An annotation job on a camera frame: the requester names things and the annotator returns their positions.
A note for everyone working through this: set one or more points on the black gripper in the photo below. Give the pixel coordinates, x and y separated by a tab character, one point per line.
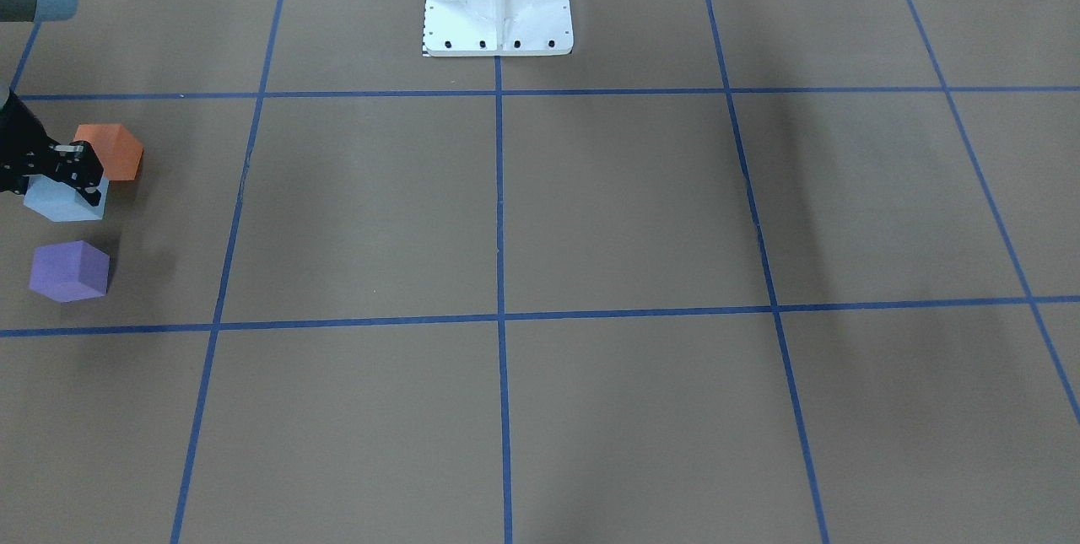
18	149

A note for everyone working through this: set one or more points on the light blue foam block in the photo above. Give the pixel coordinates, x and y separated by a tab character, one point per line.
60	203

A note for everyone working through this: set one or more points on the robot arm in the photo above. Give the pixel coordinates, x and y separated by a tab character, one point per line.
37	11

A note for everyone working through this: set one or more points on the orange foam block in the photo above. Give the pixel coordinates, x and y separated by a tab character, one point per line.
117	149

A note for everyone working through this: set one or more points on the purple foam block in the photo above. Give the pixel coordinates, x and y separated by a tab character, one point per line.
70	272

